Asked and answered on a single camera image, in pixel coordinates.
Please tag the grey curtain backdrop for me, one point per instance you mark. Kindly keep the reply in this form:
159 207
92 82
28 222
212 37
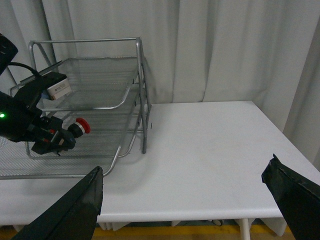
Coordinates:
197 50

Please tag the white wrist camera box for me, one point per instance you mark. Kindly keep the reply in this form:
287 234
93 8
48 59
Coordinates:
58 90

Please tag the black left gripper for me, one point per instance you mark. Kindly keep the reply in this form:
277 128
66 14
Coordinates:
49 136

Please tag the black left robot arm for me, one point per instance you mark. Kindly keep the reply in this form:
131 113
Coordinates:
22 121

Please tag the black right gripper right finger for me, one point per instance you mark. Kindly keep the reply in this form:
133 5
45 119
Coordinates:
297 198

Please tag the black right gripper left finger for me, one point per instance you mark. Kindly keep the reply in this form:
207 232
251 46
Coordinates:
73 216

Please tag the red emergency stop button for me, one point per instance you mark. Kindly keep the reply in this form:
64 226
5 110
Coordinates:
79 127

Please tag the silver mesh three-tier rack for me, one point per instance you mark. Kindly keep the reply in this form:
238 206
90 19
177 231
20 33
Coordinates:
109 91

